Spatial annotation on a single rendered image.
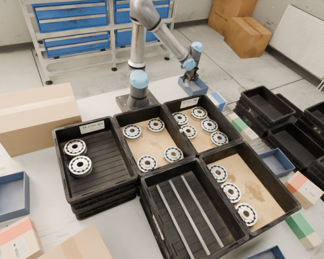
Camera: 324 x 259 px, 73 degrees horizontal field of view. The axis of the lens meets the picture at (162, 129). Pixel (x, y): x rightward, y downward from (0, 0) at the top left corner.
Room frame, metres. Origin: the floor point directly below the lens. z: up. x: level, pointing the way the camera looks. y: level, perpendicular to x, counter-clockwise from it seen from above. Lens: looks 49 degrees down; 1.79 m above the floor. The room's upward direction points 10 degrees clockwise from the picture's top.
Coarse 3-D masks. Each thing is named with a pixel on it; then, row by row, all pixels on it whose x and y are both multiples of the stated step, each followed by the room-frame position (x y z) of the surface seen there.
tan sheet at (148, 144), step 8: (144, 128) 0.83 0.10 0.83; (144, 136) 0.78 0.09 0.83; (152, 136) 0.79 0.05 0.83; (160, 136) 0.80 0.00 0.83; (168, 136) 0.81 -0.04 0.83; (128, 144) 0.70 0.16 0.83; (136, 144) 0.71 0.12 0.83; (144, 144) 0.72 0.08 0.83; (152, 144) 0.73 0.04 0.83; (160, 144) 0.74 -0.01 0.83; (168, 144) 0.75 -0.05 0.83; (136, 152) 0.66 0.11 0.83; (144, 152) 0.67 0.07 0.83; (152, 152) 0.68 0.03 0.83; (160, 152) 0.69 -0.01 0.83; (136, 160) 0.61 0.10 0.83; (160, 160) 0.64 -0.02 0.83
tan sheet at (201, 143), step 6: (186, 114) 1.01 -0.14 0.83; (192, 120) 0.97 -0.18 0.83; (198, 126) 0.92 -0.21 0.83; (198, 132) 0.88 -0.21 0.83; (198, 138) 0.83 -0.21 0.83; (204, 138) 0.84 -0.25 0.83; (198, 144) 0.78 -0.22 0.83; (204, 144) 0.79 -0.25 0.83; (210, 144) 0.80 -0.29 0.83; (198, 150) 0.74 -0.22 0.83; (204, 150) 0.75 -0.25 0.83
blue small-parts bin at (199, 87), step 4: (180, 80) 1.46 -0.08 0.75; (200, 80) 1.50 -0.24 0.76; (180, 84) 1.46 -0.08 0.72; (196, 84) 1.51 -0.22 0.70; (200, 84) 1.49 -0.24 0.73; (204, 84) 1.45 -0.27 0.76; (184, 88) 1.41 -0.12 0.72; (188, 88) 1.37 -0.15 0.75; (192, 88) 1.45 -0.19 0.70; (196, 88) 1.46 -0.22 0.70; (200, 88) 1.47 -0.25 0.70; (204, 88) 1.39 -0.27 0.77; (188, 92) 1.36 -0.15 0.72; (192, 92) 1.33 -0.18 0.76; (196, 92) 1.35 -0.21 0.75; (200, 92) 1.37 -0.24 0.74; (204, 92) 1.40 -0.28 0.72
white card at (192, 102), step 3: (189, 99) 1.05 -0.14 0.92; (192, 99) 1.06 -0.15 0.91; (195, 99) 1.08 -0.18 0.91; (198, 99) 1.09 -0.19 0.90; (183, 102) 1.03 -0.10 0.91; (186, 102) 1.04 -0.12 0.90; (189, 102) 1.05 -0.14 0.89; (192, 102) 1.07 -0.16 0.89; (195, 102) 1.08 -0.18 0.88; (183, 105) 1.03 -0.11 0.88; (186, 105) 1.04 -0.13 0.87; (189, 105) 1.06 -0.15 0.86
